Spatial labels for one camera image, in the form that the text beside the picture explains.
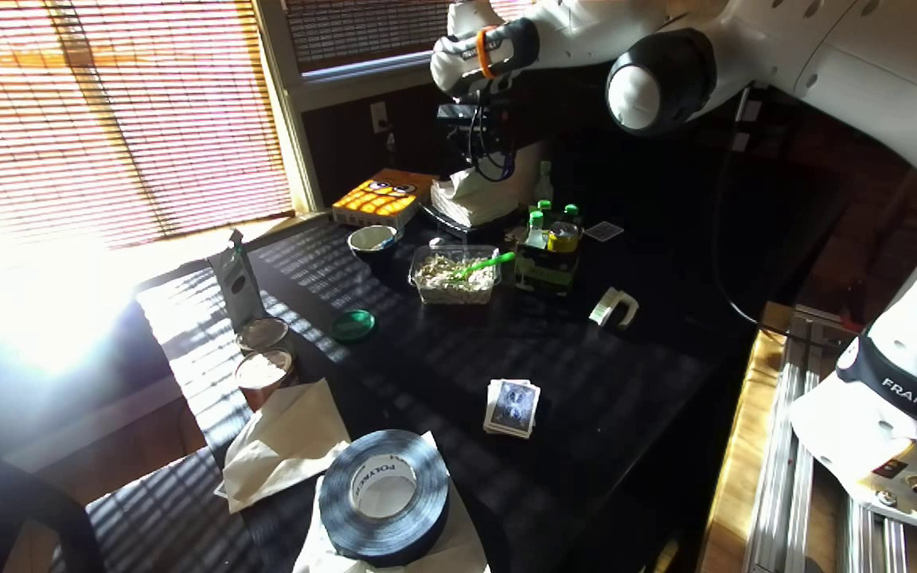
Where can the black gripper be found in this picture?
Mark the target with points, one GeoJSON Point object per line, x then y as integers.
{"type": "Point", "coordinates": [468, 118]}

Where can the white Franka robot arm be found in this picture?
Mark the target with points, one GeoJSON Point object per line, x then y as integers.
{"type": "Point", "coordinates": [799, 64]}

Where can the clear bottle with green cap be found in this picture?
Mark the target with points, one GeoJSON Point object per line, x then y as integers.
{"type": "Point", "coordinates": [545, 181]}

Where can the small green-capped bottle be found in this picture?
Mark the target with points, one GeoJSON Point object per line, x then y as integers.
{"type": "Point", "coordinates": [532, 221]}
{"type": "Point", "coordinates": [570, 212]}
{"type": "Point", "coordinates": [544, 205]}

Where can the jar with gold lid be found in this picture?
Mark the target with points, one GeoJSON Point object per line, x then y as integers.
{"type": "Point", "coordinates": [561, 241]}

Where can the clear plastic food container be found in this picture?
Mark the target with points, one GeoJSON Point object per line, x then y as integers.
{"type": "Point", "coordinates": [458, 274]}

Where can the small white card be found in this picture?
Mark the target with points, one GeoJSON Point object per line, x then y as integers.
{"type": "Point", "coordinates": [604, 229]}

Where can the green round lid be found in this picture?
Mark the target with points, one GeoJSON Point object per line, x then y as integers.
{"type": "Point", "coordinates": [355, 324]}

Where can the small round jar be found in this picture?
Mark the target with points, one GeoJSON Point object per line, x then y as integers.
{"type": "Point", "coordinates": [265, 331]}

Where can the white folded napkin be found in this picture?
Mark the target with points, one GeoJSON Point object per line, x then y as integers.
{"type": "Point", "coordinates": [285, 442]}

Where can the blue-grey tape roll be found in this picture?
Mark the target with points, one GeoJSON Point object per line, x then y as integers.
{"type": "Point", "coordinates": [384, 495]}

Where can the bamboo window blinds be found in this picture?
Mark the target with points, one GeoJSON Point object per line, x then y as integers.
{"type": "Point", "coordinates": [109, 116]}

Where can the white napkin under tape roll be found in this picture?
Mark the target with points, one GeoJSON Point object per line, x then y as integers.
{"type": "Point", "coordinates": [447, 546]}

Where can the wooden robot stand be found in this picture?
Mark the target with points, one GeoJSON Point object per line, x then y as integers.
{"type": "Point", "coordinates": [735, 455]}

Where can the dark wooden chair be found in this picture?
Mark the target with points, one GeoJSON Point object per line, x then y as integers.
{"type": "Point", "coordinates": [14, 512]}

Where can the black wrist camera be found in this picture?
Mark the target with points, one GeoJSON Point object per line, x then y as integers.
{"type": "Point", "coordinates": [455, 108]}

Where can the white wall outlet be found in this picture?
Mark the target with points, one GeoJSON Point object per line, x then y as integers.
{"type": "Point", "coordinates": [381, 116]}

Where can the white window frame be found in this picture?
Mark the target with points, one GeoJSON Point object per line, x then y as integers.
{"type": "Point", "coordinates": [310, 83]}

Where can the aluminium frame rails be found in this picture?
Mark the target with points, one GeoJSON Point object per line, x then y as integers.
{"type": "Point", "coordinates": [788, 479]}

